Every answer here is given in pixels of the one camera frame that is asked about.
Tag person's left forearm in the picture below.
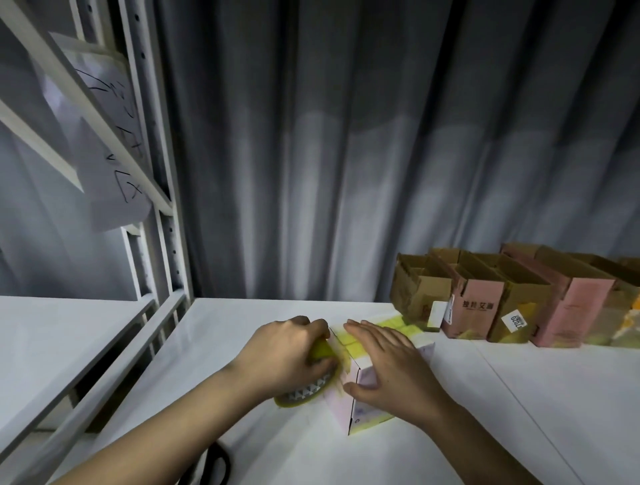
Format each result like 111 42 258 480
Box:
54 362 258 485

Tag pink lettered cardboard box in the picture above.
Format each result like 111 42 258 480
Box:
499 242 618 350
429 246 507 342

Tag black scissors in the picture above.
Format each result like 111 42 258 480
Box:
184 438 234 485

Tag yellow tape roll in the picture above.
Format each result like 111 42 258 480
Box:
272 336 342 410

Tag white metal shelf rack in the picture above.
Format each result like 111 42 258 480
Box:
0 0 197 485

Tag pink and yellow printed box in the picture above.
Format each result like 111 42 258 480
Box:
324 312 438 438

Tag brown box with 7020 sticker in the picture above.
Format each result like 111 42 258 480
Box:
471 250 555 346

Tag person's right hand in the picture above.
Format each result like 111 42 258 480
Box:
341 318 452 430

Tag person's left hand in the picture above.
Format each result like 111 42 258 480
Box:
227 314 340 404

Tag brown box with white label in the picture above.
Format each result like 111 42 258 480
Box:
389 252 457 332

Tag small brown labelled carton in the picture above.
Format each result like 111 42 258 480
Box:
568 252 640 349

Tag handwritten paper sheet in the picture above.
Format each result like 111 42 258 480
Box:
49 32 153 163
69 112 155 234

